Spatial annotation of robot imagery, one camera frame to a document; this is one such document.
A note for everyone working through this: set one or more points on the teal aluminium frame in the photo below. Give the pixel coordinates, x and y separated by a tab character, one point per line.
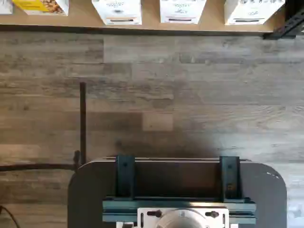
123	209

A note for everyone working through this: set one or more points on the white box green stripe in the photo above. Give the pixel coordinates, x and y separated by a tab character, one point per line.
251	12

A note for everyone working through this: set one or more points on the purely elizabeth yellow granola box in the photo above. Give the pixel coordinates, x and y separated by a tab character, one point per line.
40	7

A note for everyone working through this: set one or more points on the black metal shelf post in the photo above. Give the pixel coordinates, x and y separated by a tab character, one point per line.
288	26

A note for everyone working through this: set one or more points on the black cart base plate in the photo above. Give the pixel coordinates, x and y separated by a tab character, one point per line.
90	190

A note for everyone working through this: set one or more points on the white mounting plate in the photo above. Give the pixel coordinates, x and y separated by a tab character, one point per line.
147	221

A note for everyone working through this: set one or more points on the brown wooden shelf board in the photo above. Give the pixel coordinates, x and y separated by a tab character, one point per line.
80	21

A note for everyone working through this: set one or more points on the white box pink stripe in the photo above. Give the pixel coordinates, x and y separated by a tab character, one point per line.
183	10

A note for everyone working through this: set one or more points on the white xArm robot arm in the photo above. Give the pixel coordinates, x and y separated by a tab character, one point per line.
181	221

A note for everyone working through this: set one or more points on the white box yellow stripe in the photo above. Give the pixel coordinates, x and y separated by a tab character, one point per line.
118	12

